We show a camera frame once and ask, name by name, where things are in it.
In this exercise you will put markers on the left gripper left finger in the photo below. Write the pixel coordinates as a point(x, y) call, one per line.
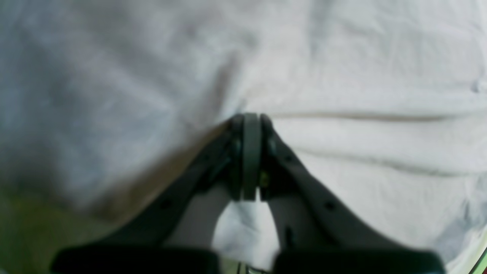
point(174, 234)

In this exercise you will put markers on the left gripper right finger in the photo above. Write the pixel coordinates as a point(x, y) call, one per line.
point(318, 234)

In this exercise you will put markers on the mauve t-shirt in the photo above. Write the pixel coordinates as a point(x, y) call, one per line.
point(104, 103)

